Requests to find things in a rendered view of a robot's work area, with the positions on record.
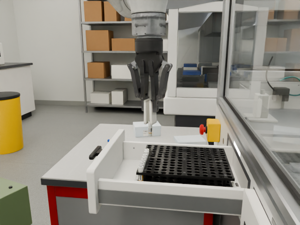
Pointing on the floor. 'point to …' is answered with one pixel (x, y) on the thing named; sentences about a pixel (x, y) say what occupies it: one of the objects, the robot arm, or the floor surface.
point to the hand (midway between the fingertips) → (150, 111)
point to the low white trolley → (68, 191)
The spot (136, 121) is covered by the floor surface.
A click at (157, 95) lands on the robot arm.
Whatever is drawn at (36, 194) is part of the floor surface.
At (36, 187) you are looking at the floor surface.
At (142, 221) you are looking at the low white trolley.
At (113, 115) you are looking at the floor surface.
